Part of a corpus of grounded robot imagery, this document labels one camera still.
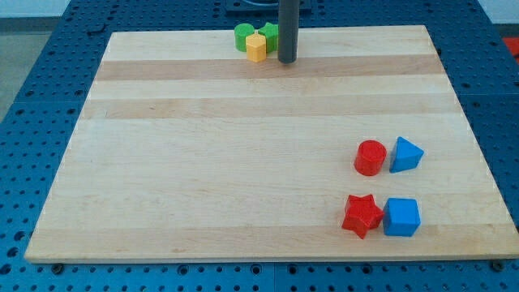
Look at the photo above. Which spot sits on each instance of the blue cube block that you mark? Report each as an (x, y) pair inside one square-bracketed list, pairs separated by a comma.
[(402, 217)]

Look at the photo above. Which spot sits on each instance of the blue triangle block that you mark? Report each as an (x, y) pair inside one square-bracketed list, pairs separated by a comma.
[(405, 156)]

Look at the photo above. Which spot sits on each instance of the light wooden board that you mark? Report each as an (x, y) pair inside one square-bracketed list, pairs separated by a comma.
[(185, 151)]

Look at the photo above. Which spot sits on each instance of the green star block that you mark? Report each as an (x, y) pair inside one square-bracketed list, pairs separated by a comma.
[(271, 33)]

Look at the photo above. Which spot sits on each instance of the red star block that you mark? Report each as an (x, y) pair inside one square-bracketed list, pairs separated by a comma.
[(362, 214)]

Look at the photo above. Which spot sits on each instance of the green cylinder block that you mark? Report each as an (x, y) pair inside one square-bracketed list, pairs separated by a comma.
[(241, 32)]

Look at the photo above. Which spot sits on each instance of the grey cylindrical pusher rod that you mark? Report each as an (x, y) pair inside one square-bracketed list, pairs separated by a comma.
[(288, 17)]

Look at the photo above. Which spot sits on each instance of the red cylinder block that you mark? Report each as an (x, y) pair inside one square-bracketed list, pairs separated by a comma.
[(370, 157)]

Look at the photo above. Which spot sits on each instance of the yellow hexagon block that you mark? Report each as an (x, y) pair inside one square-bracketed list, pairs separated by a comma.
[(256, 47)]

